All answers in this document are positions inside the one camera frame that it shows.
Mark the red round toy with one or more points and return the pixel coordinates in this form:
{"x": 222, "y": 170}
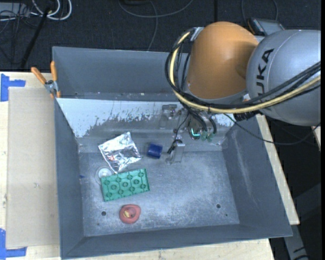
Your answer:
{"x": 129, "y": 214}

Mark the clear round plastic lid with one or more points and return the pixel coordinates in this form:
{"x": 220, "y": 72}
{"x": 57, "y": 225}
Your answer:
{"x": 103, "y": 172}

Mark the small blue cylinder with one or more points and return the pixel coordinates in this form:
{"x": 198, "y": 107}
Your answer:
{"x": 154, "y": 150}

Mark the pale flat board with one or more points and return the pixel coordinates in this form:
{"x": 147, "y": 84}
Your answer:
{"x": 29, "y": 166}

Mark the dark green flat block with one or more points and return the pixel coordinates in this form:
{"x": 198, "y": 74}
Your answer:
{"x": 126, "y": 185}

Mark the grey metal bin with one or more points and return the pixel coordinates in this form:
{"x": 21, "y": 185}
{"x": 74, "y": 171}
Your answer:
{"x": 178, "y": 194}

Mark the silver foil packet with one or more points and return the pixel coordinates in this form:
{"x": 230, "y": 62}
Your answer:
{"x": 120, "y": 152}

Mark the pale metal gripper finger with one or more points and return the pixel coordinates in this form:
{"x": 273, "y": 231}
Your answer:
{"x": 168, "y": 116}
{"x": 178, "y": 152}

